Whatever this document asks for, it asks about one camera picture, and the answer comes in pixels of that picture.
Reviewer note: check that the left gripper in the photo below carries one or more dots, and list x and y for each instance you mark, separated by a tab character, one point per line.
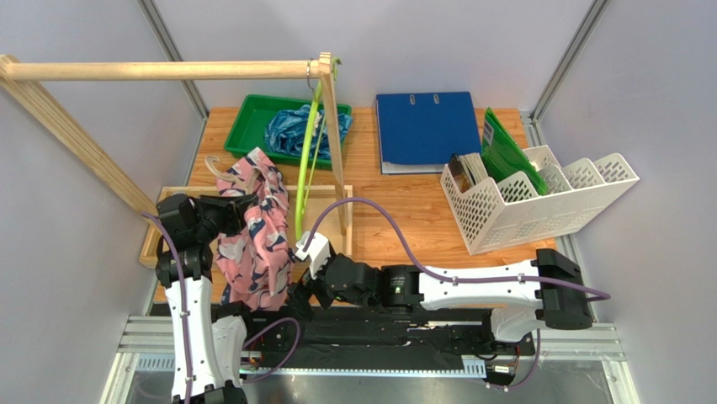
226	208

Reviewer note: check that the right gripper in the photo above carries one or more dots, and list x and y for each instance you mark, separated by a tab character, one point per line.
311	279

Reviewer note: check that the wooden hanger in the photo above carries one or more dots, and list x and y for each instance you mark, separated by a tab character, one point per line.
247	185

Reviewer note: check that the pink patterned shorts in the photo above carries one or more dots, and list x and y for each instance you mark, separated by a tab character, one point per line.
257	262

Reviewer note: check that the blue patterned shorts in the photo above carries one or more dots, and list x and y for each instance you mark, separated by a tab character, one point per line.
285	132

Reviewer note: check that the green plastic hanger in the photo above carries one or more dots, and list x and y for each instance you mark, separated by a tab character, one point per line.
305	157

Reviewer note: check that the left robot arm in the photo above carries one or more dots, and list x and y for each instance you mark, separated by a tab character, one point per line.
207	352

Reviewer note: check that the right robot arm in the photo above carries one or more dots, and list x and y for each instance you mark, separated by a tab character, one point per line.
546	291

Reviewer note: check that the green plastic tray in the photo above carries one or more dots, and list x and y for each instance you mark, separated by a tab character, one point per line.
248	129

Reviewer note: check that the booklets in organizer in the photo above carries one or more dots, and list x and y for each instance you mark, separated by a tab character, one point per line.
467	170

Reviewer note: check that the wooden clothes rack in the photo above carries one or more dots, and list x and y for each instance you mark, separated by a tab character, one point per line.
23	81

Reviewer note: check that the green plastic folder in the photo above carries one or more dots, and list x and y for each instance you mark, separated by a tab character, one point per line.
502	156

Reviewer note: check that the white perforated file organizer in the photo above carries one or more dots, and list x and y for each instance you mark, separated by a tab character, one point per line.
494	215

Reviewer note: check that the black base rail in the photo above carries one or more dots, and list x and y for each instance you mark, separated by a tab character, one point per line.
347	339

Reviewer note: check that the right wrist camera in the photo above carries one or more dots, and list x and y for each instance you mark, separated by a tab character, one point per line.
314	249

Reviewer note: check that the blue ring binder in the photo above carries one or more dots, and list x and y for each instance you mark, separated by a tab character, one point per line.
420	132

